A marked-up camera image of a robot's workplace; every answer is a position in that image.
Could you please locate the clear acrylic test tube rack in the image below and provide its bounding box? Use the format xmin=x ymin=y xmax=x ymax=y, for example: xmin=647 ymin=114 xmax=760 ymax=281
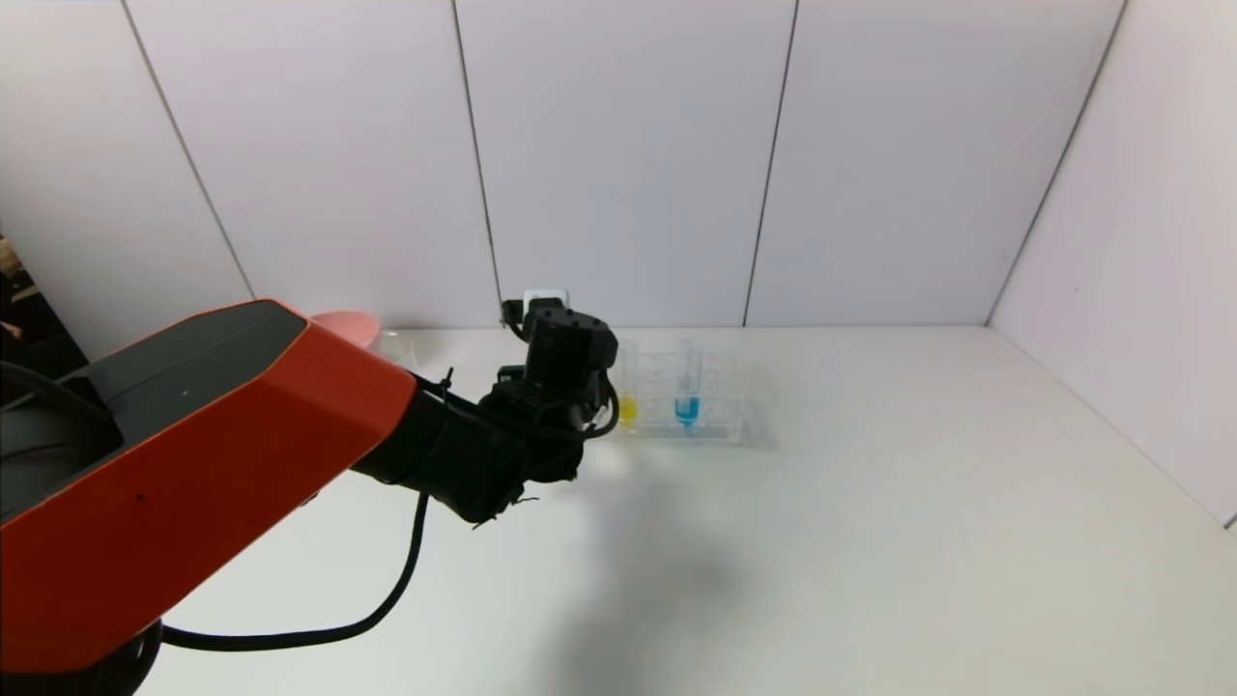
xmin=609 ymin=338 xmax=747 ymax=447

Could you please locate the pink bowl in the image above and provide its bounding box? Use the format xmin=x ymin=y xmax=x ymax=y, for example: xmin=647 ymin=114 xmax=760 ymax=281
xmin=311 ymin=310 xmax=380 ymax=351

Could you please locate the test tube with blue pigment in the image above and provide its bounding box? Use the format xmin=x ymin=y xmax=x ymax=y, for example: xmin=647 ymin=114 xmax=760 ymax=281
xmin=676 ymin=338 xmax=703 ymax=428

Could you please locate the test tube with yellow pigment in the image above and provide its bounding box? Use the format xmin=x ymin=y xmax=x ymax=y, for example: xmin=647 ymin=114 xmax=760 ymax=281
xmin=618 ymin=340 xmax=640 ymax=431

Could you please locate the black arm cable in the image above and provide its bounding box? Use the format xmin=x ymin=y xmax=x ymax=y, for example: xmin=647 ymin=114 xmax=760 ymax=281
xmin=159 ymin=493 xmax=431 ymax=651

